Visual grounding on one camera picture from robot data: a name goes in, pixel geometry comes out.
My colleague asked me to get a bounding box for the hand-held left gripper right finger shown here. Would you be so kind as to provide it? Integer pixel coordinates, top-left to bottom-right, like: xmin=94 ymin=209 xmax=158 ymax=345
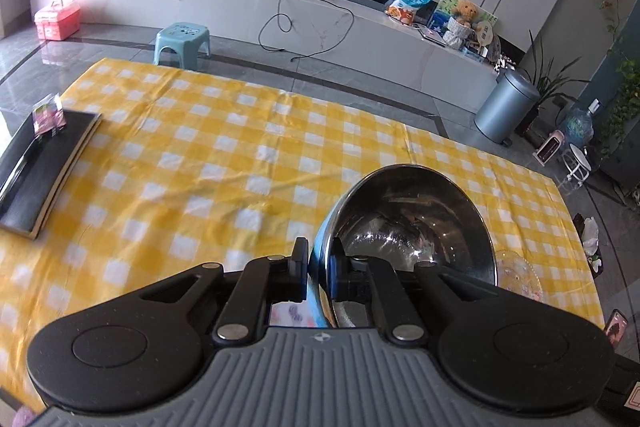
xmin=330 ymin=240 xmax=501 ymax=344

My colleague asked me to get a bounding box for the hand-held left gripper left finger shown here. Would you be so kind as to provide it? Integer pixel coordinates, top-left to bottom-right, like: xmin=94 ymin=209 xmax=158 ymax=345
xmin=136 ymin=236 xmax=311 ymax=344

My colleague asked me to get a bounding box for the clear patterned glass plate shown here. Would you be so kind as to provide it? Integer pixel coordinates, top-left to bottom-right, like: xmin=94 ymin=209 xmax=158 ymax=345
xmin=495 ymin=248 xmax=547 ymax=309

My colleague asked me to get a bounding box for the yellow checkered tablecloth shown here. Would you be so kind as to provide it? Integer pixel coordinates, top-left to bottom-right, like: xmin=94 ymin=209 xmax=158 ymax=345
xmin=0 ymin=57 xmax=607 ymax=414

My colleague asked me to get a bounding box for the grey pedal trash can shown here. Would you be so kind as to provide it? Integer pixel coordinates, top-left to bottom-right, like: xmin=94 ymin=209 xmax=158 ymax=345
xmin=474 ymin=68 xmax=542 ymax=146

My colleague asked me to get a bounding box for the small pink heater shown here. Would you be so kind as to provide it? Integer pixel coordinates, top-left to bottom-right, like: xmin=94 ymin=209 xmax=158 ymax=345
xmin=534 ymin=132 xmax=565 ymax=166

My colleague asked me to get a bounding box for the white marble cabinet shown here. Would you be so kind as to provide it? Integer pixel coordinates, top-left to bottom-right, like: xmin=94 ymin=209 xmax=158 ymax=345
xmin=29 ymin=0 xmax=526 ymax=96

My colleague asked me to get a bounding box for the teal plastic stool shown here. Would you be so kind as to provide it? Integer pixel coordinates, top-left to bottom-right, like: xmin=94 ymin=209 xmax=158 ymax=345
xmin=152 ymin=22 xmax=211 ymax=68

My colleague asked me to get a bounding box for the white round stool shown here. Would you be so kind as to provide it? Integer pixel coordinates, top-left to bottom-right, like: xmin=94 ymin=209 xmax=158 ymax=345
xmin=560 ymin=144 xmax=594 ymax=188

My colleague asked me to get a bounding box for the blue snack bag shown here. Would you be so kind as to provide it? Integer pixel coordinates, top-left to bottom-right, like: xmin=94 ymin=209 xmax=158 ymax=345
xmin=385 ymin=0 xmax=433 ymax=26

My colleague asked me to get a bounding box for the black book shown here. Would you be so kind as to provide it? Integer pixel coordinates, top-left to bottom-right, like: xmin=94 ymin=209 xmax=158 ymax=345
xmin=0 ymin=108 xmax=103 ymax=241

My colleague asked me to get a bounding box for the blue water bottle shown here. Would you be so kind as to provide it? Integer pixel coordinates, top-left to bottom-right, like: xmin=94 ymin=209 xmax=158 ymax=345
xmin=559 ymin=99 xmax=604 ymax=152

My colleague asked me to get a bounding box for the potted long-leaf plant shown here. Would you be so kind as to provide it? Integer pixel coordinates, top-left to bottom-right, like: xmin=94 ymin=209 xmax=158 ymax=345
xmin=520 ymin=32 xmax=592 ymax=134

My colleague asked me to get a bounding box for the smartphone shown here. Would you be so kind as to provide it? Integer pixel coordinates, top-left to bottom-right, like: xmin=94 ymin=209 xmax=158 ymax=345
xmin=604 ymin=309 xmax=630 ymax=348

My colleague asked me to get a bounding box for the brown teddy bear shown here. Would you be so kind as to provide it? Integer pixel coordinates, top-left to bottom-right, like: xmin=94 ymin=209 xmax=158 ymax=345
xmin=452 ymin=0 xmax=479 ymax=26

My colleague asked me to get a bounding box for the small pink packet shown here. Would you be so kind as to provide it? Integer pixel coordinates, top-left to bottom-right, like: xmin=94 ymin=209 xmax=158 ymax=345
xmin=31 ymin=94 xmax=69 ymax=138

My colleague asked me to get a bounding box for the pink storage box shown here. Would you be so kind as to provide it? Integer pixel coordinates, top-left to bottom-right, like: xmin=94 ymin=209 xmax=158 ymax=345
xmin=34 ymin=0 xmax=82 ymax=42

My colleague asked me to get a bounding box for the black cable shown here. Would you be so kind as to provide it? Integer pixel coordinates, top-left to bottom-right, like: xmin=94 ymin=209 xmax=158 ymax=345
xmin=259 ymin=0 xmax=355 ymax=60

